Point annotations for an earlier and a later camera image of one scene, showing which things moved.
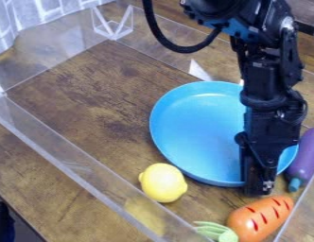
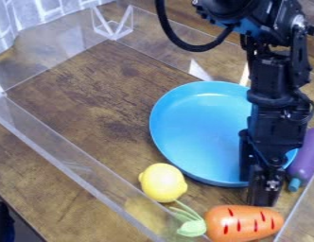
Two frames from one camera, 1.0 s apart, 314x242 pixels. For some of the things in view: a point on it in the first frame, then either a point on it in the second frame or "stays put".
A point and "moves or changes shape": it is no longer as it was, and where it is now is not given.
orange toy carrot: (250, 224) moves or changes shape
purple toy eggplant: (304, 164) stays put
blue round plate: (193, 127) stays put
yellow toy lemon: (163, 182) stays put
